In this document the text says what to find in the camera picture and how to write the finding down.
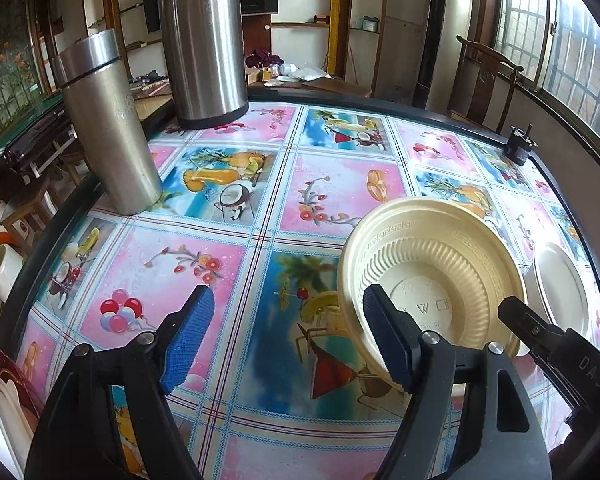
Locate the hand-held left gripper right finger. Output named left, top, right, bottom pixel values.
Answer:
left=362, top=284, right=553, bottom=480

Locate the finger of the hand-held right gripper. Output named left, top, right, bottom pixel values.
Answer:
left=497, top=296, right=568, bottom=361

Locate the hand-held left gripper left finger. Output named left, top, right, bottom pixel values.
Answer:
left=24, top=284, right=216, bottom=480

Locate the cream ribbed plastic bowl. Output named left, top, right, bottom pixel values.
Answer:
left=336, top=197, right=529, bottom=392

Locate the fruit print tablecloth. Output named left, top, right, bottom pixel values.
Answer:
left=10, top=102, right=600, bottom=480

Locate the small black cylindrical device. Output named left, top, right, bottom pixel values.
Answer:
left=502, top=124, right=537, bottom=165

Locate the red container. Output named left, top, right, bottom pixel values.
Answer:
left=0, top=347, right=43, bottom=421

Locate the wooden stool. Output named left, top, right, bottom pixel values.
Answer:
left=0, top=175, right=88, bottom=251

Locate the white foam plate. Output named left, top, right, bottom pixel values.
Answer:
left=0, top=370, right=36, bottom=480

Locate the slim steel thermos flask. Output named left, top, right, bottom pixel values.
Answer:
left=51, top=29, right=163, bottom=216

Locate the dark wooden chair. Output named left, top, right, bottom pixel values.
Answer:
left=445, top=35, right=526, bottom=128

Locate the barred window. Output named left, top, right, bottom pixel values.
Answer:
left=495, top=0, right=600, bottom=141

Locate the white plastic bag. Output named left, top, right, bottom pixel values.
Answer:
left=280, top=62, right=333, bottom=82

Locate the large steel thermos jug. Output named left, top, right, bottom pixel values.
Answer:
left=158, top=0, right=250, bottom=130

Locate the dark purple cloth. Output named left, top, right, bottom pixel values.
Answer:
left=245, top=50, right=283, bottom=68

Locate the tall black column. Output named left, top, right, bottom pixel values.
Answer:
left=412, top=0, right=453, bottom=108

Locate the wooden wall shelf unit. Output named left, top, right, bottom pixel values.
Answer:
left=270, top=0, right=386, bottom=96

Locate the orange flower wall picture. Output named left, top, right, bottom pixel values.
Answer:
left=0, top=0, right=51, bottom=146

